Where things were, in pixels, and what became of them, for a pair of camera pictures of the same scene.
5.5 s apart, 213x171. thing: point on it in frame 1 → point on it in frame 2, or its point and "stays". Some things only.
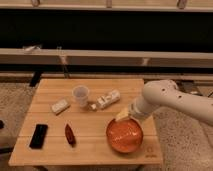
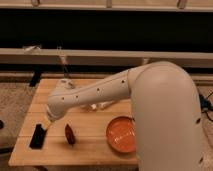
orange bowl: x=124 y=136 stays
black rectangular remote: x=38 y=136 stays
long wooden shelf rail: x=117 y=58 stays
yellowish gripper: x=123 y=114 → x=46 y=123
